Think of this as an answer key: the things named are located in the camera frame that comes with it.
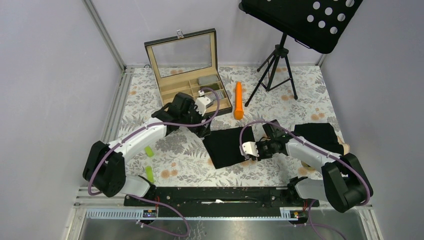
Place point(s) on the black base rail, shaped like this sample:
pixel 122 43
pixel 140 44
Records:
pixel 226 202

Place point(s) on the dark green rolled cloth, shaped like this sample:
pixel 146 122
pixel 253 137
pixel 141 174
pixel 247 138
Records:
pixel 213 86

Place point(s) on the grey rolled cloth in box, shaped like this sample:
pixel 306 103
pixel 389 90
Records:
pixel 207 80

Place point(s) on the green clip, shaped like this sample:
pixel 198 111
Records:
pixel 149 174
pixel 149 152

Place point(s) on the black underwear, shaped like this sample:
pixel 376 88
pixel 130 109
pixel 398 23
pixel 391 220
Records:
pixel 223 147

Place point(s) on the green clip upper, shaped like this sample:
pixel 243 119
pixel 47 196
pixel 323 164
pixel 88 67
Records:
pixel 149 152

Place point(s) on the orange cylinder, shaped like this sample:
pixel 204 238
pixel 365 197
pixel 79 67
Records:
pixel 238 111

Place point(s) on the floral tablecloth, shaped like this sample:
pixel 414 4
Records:
pixel 181 159

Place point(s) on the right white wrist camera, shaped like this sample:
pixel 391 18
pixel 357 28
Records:
pixel 249 150

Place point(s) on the grey striped underwear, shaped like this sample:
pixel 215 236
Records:
pixel 214 96

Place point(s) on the wooden compartment box glass lid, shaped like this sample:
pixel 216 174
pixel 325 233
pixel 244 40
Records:
pixel 178 61

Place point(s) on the green clip lower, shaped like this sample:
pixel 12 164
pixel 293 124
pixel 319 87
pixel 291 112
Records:
pixel 149 174

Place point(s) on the black music stand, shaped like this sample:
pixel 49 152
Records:
pixel 315 24

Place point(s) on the beige garment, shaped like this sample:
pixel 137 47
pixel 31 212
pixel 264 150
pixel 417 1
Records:
pixel 346 149

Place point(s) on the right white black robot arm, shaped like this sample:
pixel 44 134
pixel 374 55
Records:
pixel 344 183

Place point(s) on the black clothing pile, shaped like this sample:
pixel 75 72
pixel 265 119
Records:
pixel 320 134

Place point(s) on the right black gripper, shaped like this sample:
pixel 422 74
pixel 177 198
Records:
pixel 261 157

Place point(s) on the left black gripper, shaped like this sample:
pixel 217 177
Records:
pixel 201 131

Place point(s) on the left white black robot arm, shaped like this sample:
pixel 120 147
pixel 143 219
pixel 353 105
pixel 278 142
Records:
pixel 105 168

